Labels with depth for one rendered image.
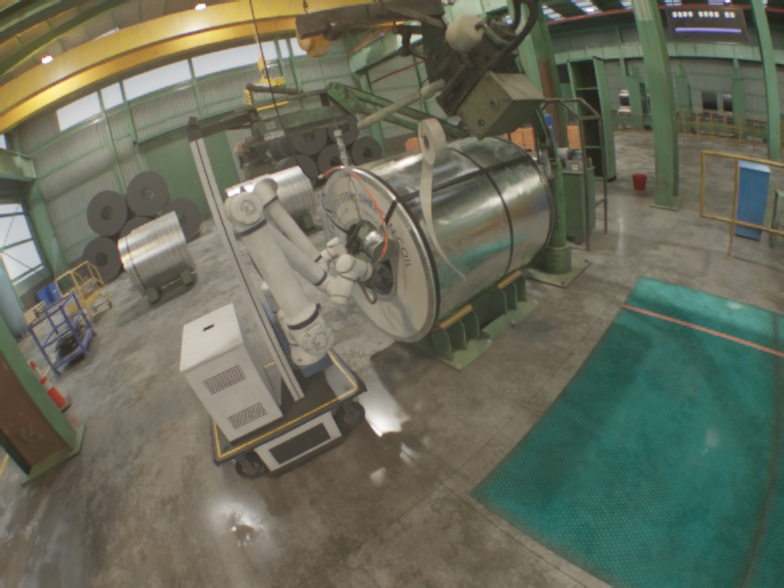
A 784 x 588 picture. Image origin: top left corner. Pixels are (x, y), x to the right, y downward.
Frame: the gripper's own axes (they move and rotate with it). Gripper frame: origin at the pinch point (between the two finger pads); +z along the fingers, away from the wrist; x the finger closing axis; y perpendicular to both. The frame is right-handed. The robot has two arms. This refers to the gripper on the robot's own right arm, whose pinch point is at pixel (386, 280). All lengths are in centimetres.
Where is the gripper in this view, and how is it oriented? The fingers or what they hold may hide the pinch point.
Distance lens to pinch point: 174.3
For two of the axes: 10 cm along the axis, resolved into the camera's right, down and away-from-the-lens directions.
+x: -6.0, 7.6, 2.3
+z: 5.5, 2.0, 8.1
